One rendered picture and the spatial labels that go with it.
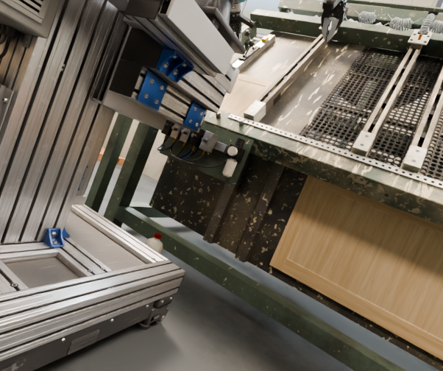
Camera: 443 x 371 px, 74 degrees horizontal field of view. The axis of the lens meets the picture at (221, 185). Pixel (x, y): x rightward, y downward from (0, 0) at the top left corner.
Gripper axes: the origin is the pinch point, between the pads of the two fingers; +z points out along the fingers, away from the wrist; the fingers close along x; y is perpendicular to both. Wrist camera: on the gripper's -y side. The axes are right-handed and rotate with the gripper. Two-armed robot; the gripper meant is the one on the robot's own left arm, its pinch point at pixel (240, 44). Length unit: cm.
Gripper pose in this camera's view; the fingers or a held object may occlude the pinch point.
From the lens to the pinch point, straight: 210.5
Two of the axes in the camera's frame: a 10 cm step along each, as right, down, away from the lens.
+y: -9.6, -1.3, 2.3
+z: 1.0, 6.5, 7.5
